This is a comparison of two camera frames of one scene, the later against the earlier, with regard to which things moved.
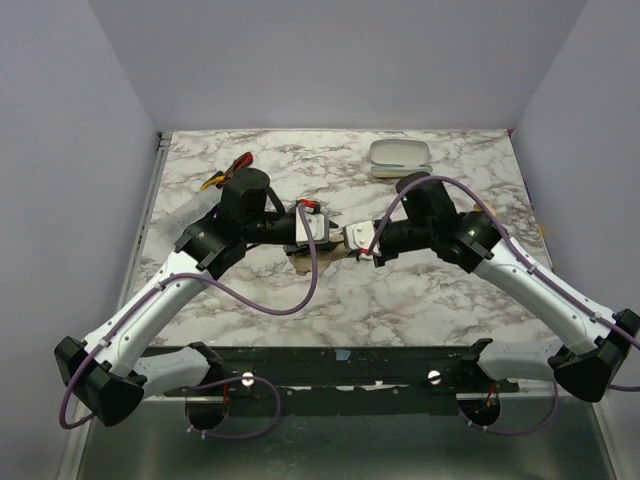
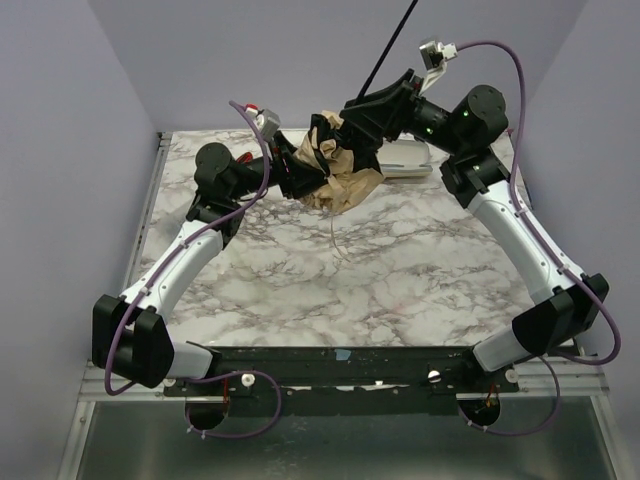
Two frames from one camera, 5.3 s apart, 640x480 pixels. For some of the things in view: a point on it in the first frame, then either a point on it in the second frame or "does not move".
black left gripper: [291, 248] to [282, 166]
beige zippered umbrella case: [394, 158] does not move
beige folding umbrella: [302, 264] to [351, 173]
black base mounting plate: [412, 380] does not move
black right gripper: [378, 258] to [407, 101]
